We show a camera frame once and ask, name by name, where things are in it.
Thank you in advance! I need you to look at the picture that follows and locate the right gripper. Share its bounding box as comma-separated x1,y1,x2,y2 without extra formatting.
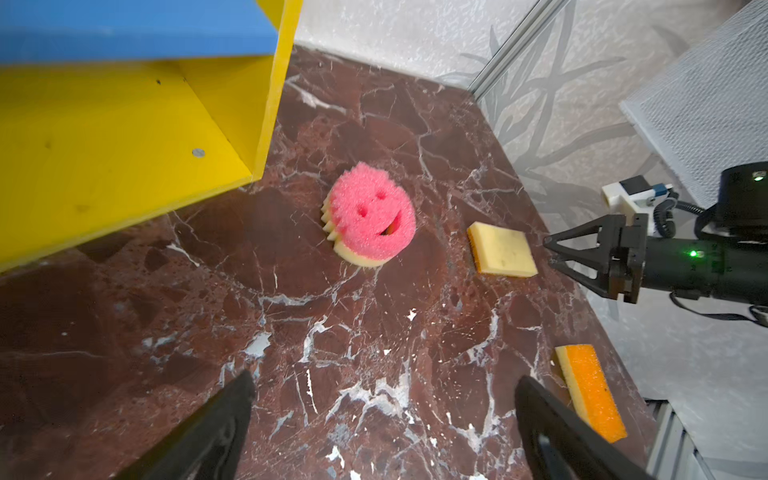
543,214,767,303

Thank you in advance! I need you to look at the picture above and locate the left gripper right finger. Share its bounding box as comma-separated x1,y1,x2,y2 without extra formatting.
514,376,650,480

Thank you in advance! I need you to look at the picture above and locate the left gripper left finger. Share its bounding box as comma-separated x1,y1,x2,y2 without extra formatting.
116,370,255,479

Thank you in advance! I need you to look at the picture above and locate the orange yellow sponge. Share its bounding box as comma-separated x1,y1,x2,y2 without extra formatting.
555,344,628,443

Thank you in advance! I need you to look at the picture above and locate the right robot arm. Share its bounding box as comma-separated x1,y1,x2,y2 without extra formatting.
544,162,767,307

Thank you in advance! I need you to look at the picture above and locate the blue lower shelf board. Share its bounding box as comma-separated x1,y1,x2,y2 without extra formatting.
1,0,278,65

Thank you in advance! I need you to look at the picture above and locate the pink smiley sponge right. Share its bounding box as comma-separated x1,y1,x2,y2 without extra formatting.
321,162,416,268

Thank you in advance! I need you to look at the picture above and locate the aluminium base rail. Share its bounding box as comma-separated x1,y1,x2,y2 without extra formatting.
644,398,768,480

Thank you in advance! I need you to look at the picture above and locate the white wire mesh basket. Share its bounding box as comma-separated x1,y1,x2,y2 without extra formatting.
621,1,767,206

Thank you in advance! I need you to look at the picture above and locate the aluminium enclosure frame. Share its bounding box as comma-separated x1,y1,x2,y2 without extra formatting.
468,0,568,100

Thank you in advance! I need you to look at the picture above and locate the yellow shelf unit frame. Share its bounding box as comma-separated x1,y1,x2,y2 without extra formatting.
1,1,301,270

